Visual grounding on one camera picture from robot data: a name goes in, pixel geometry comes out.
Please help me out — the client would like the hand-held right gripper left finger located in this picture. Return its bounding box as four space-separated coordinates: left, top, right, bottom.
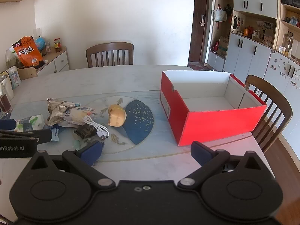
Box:
25 141 117 190

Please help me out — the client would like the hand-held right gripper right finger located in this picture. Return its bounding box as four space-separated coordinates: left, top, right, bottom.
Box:
178 141 268 189

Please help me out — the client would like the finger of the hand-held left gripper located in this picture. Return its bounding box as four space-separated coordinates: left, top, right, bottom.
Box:
0 129 53 144
0 119 17 130

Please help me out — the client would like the white green packet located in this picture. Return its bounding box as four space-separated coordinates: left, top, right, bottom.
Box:
14 114 45 132

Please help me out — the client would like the dark snack packet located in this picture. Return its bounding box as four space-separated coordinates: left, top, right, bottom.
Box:
74 125 98 139

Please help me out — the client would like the red cardboard box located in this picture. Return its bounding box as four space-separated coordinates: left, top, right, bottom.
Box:
160 70 268 147

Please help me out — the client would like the white charging cable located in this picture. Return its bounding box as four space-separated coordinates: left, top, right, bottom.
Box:
83 115 110 139

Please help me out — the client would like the silver snack wrapper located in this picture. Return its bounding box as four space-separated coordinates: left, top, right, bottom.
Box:
46 98 81 126

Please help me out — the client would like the bread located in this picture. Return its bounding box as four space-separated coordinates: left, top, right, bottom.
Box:
63 106 95 126

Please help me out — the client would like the white marble desktop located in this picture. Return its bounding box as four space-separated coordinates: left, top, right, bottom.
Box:
0 64 276 218

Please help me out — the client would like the white printed pack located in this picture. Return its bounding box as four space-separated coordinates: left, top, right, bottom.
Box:
7 66 22 90

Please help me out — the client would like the light wooden chair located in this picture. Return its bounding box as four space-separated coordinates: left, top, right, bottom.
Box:
16 67 38 80

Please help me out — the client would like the fish print table mat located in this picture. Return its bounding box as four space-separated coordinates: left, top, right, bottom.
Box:
0 89 258 164

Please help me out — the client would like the clear plastic bag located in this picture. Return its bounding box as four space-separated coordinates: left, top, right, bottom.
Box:
5 46 22 69

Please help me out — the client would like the orange snack bag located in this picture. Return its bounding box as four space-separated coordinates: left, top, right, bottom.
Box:
12 36 42 67

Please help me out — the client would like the white sideboard cabinet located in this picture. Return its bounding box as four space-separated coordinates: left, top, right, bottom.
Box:
35 47 70 76

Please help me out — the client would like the blue globe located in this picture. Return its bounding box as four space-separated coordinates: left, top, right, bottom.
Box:
35 37 48 57

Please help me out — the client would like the brown wooden chair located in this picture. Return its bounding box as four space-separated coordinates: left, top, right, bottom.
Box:
244 75 293 154
85 42 134 68

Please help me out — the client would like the red lid jar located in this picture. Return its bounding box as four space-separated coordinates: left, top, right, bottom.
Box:
53 38 63 53

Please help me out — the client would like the brown cardboard carton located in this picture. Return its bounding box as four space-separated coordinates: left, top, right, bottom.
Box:
217 36 230 57

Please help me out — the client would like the grey tote bag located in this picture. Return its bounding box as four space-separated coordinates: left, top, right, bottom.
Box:
213 5 227 22

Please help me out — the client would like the tall glass jar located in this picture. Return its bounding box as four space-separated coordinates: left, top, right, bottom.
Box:
282 33 292 52

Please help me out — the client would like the dark brown door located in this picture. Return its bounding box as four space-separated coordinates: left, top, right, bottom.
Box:
188 0 211 64

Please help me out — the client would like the white wooden wall cabinet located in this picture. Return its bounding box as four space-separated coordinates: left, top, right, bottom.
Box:
206 0 300 143

